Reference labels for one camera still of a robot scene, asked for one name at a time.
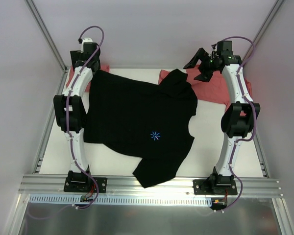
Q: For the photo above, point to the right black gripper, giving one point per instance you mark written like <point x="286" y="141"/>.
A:
<point x="207" y="64"/>

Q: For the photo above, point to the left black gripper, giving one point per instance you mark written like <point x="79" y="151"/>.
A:
<point x="76" y="58"/>

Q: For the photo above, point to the black t shirt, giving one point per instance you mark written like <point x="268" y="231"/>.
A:
<point x="139" y="119"/>

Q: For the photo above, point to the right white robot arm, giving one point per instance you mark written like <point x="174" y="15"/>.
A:
<point x="238" y="120"/>

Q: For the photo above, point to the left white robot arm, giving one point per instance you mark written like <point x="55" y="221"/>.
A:
<point x="70" y="114"/>

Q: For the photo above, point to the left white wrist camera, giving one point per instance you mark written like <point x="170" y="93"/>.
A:
<point x="83" y="43"/>

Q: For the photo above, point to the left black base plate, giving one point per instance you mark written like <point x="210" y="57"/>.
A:
<point x="98" y="184"/>

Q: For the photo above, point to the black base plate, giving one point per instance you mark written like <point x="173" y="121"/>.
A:
<point x="204" y="187"/>
<point x="98" y="184"/>

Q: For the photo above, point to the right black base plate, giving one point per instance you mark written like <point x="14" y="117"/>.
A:
<point x="204" y="187"/>

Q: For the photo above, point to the white slotted cable duct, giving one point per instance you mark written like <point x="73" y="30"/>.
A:
<point x="121" y="200"/>

